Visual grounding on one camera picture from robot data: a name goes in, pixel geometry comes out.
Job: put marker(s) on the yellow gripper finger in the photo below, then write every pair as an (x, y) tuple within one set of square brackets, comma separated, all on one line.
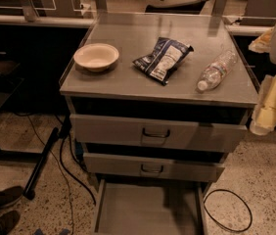
[(264, 113), (263, 43)]

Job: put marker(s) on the clear plastic water bottle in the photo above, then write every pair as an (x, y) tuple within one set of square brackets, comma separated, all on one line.
[(216, 71)]

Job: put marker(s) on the grey drawer cabinet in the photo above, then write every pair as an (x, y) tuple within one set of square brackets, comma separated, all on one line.
[(157, 103)]

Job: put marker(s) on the grey top drawer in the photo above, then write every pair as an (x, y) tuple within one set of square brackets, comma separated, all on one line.
[(167, 134)]

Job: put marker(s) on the grey drawer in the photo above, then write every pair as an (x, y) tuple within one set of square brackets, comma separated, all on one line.
[(167, 134), (149, 207), (151, 167)]

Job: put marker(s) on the grey middle drawer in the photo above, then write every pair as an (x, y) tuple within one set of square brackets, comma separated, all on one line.
[(151, 167)]

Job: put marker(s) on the grey bottom drawer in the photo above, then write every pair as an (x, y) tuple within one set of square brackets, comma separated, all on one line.
[(149, 207)]

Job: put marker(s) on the black office chair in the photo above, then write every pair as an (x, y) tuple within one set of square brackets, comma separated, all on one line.
[(190, 8)]

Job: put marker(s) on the blue chip bag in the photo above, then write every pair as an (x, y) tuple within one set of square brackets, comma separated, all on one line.
[(164, 60)]

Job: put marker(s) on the white paper bowl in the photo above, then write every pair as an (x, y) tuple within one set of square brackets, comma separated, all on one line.
[(96, 57)]

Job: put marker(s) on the black table leg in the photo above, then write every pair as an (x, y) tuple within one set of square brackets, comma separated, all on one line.
[(29, 189)]

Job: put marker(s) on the dark shoe lower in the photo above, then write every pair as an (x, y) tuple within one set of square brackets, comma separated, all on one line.
[(8, 222)]

